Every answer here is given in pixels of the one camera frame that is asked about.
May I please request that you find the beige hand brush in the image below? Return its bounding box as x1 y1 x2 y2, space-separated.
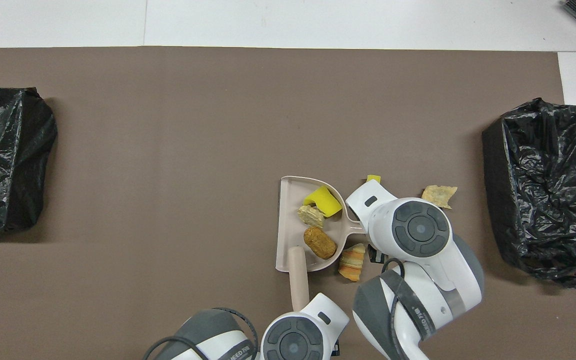
288 246 311 313

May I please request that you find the black trash bag bin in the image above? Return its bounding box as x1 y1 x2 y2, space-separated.
0 87 59 234
481 97 576 289

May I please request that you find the pale cracker piece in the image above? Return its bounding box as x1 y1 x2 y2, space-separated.
421 185 458 210

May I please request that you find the large notched yellow sponge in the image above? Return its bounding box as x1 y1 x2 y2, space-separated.
302 185 343 218

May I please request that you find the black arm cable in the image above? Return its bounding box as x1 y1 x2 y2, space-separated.
380 257 421 351
143 306 260 360

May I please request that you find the striped croissant bread piece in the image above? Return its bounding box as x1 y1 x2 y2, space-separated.
338 243 367 282
297 204 326 229

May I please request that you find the brown bread roll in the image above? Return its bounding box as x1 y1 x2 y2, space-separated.
303 226 338 260

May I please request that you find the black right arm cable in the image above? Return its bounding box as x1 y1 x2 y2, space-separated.
380 257 421 351

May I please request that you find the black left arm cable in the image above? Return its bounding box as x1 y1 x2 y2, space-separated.
143 306 260 360

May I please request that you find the brown table mat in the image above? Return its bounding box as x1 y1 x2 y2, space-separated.
0 46 576 360

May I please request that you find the beige plastic dustpan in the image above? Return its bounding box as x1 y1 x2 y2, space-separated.
275 175 367 273

